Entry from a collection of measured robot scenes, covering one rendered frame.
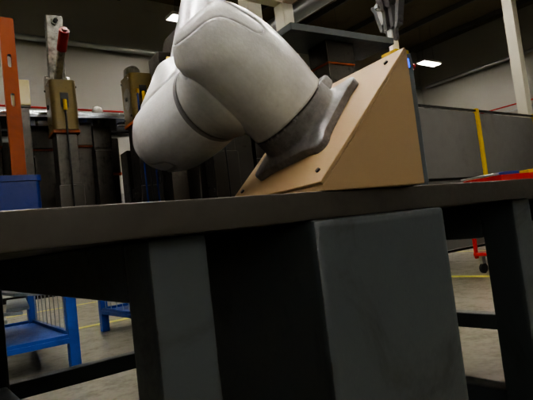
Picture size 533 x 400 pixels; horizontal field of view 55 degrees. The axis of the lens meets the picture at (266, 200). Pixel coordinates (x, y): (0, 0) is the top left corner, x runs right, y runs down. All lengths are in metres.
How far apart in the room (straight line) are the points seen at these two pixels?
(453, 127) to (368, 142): 6.29
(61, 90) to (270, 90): 0.60
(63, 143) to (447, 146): 6.00
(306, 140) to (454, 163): 6.16
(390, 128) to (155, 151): 0.43
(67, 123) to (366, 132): 0.71
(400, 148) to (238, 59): 0.29
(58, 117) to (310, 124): 0.63
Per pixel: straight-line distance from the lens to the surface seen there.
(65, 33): 1.24
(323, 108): 0.85
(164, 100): 0.93
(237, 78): 0.80
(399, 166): 0.82
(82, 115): 1.36
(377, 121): 0.81
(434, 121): 6.75
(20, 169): 1.25
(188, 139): 0.92
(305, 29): 1.37
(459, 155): 7.07
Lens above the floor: 0.65
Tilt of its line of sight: 4 degrees up
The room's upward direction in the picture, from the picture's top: 7 degrees counter-clockwise
